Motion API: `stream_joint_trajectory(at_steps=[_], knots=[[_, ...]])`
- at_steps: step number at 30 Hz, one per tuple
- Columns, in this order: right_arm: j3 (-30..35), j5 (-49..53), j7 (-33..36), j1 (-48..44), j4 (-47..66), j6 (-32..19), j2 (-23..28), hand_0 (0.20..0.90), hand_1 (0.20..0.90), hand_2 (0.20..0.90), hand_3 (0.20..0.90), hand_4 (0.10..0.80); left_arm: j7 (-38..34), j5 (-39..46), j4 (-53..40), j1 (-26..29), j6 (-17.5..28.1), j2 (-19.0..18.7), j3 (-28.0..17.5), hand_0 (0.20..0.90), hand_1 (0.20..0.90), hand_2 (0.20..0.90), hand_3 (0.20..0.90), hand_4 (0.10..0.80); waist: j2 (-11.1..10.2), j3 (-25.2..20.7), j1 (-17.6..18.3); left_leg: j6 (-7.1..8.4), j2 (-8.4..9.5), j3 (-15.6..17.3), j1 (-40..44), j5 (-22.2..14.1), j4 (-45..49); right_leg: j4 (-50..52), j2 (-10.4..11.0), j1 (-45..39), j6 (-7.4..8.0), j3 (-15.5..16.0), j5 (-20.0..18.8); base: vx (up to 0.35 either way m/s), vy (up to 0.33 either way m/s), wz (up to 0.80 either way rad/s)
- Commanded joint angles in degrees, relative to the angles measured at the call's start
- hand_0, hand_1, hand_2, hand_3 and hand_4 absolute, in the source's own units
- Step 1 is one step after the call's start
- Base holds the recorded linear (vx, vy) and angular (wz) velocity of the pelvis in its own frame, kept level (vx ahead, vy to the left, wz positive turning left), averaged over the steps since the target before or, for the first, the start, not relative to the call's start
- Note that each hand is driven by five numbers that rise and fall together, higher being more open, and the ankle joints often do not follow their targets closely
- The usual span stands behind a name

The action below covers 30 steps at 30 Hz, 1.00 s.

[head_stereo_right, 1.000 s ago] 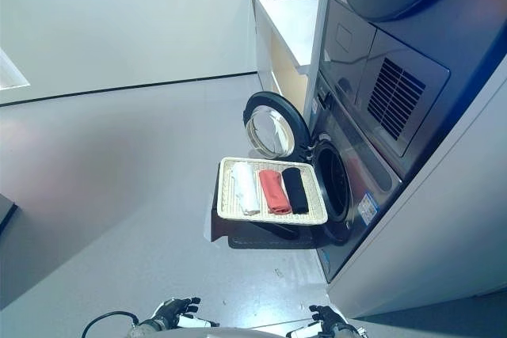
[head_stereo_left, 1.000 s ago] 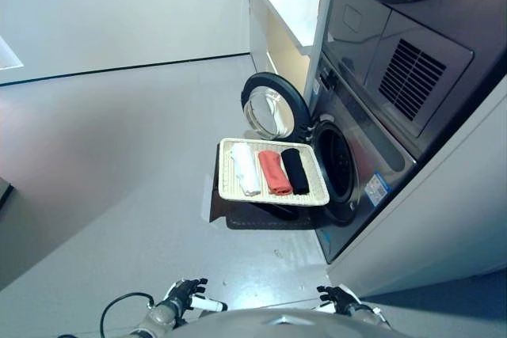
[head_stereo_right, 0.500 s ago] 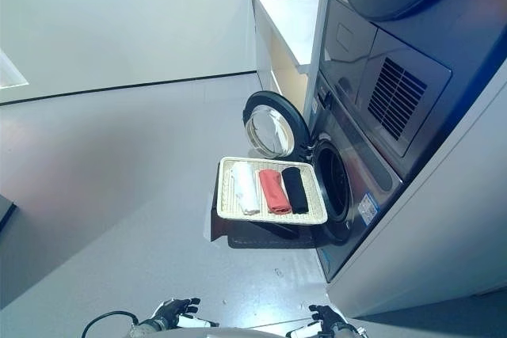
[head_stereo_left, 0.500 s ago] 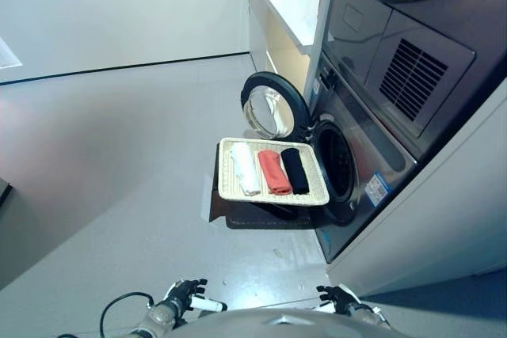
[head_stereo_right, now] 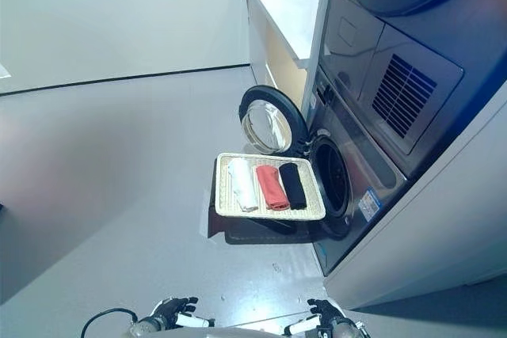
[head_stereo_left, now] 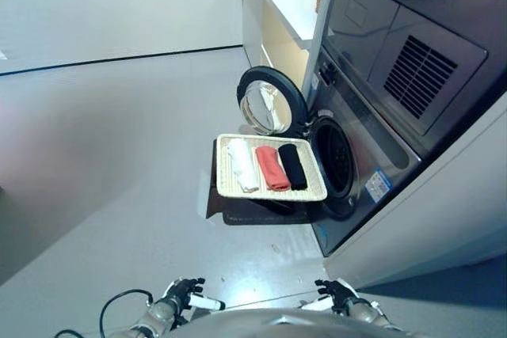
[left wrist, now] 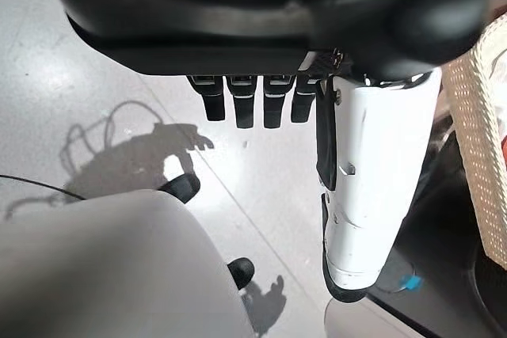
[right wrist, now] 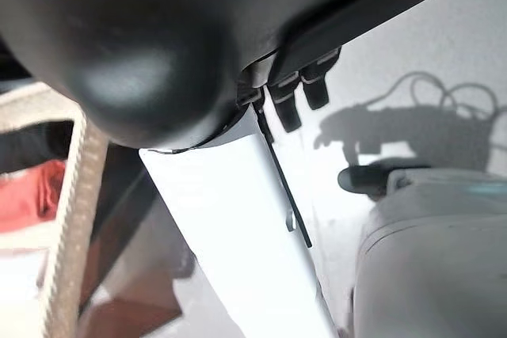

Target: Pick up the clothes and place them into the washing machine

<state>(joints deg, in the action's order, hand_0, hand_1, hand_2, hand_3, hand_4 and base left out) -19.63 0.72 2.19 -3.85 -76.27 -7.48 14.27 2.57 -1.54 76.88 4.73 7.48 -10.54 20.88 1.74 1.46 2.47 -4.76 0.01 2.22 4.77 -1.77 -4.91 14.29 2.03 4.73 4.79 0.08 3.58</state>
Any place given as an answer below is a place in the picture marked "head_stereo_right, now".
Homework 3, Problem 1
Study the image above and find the red folded cloth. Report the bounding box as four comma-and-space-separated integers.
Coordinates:
255, 165, 290, 211

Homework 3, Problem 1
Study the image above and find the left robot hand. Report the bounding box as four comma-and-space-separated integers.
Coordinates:
152, 296, 216, 330

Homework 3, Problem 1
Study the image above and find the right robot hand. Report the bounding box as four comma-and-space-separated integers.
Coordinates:
283, 298, 345, 336

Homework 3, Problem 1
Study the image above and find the black folded cloth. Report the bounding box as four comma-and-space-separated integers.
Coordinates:
279, 162, 307, 210

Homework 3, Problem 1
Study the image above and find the white folded cloth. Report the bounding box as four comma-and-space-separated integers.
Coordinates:
227, 158, 260, 213

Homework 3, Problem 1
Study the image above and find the white side panel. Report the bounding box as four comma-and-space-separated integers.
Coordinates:
324, 98, 507, 311

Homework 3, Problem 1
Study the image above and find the washing machine door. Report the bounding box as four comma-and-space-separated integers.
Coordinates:
238, 85, 310, 156

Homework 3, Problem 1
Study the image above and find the grey dryer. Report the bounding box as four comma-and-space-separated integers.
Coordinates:
316, 0, 507, 157

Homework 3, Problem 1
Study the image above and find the silver washing machine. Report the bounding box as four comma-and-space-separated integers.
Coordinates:
303, 66, 409, 276

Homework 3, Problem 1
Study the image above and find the dark stool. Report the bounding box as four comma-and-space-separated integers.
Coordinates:
207, 155, 318, 245

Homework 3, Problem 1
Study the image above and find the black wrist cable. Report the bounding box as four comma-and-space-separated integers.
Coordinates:
81, 306, 139, 338

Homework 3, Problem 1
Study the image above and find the white cabinet counter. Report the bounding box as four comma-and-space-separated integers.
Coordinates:
242, 0, 321, 116

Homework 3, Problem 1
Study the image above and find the woven beige tray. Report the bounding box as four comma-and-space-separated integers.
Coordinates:
215, 152, 328, 221

